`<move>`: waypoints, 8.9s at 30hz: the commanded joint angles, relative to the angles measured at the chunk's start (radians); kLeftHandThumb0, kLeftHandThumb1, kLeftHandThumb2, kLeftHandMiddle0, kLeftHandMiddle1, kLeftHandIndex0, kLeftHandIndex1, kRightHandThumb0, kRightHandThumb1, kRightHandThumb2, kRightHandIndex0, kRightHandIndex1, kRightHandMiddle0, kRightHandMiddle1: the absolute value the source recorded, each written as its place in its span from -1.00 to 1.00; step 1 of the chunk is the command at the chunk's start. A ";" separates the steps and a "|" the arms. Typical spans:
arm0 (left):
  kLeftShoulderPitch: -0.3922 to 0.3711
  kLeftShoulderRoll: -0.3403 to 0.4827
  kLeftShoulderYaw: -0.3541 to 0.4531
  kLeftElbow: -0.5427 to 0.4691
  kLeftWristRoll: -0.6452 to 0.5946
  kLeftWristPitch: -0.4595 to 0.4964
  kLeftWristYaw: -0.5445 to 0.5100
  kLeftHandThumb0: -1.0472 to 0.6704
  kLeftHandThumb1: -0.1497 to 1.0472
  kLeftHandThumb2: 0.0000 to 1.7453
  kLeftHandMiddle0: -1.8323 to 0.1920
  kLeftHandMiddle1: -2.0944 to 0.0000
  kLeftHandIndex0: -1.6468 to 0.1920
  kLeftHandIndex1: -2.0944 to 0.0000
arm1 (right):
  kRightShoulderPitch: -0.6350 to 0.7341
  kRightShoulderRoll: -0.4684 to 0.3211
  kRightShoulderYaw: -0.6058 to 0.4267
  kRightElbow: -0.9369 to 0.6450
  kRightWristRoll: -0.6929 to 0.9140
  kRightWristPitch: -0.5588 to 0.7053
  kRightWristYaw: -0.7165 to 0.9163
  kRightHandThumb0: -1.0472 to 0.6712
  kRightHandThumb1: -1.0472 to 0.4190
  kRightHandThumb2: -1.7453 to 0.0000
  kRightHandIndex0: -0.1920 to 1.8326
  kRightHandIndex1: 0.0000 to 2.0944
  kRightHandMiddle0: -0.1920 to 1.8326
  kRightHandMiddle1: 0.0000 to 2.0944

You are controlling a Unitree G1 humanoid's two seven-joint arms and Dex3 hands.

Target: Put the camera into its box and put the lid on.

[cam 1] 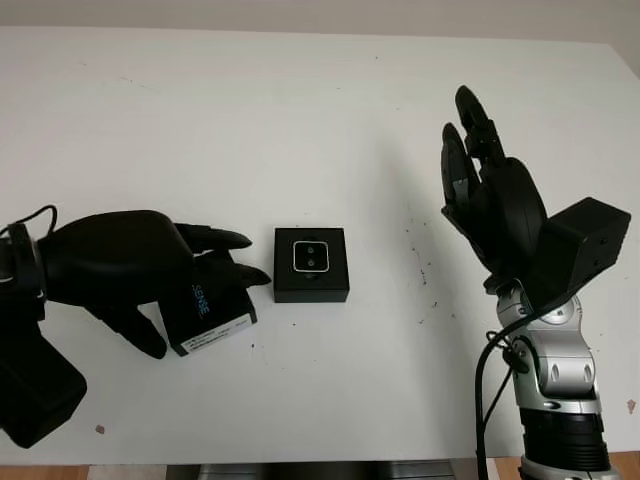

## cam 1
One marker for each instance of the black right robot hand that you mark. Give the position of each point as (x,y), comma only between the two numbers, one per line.
(505,210)

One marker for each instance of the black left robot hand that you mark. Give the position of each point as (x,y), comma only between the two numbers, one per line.
(110,265)

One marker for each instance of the black RealSense box lid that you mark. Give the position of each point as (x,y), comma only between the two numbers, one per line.
(210,310)

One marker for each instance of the silver depth camera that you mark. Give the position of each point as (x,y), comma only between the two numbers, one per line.
(310,256)

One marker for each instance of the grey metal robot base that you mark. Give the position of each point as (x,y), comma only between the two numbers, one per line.
(325,472)

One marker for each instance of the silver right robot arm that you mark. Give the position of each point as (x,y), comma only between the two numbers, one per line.
(555,370)

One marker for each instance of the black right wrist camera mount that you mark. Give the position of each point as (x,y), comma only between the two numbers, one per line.
(575,250)

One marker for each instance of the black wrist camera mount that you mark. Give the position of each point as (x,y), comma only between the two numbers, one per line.
(575,250)
(35,395)

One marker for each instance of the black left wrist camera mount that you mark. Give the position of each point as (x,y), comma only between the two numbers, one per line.
(35,395)

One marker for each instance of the black camera box base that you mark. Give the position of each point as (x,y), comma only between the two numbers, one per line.
(310,287)

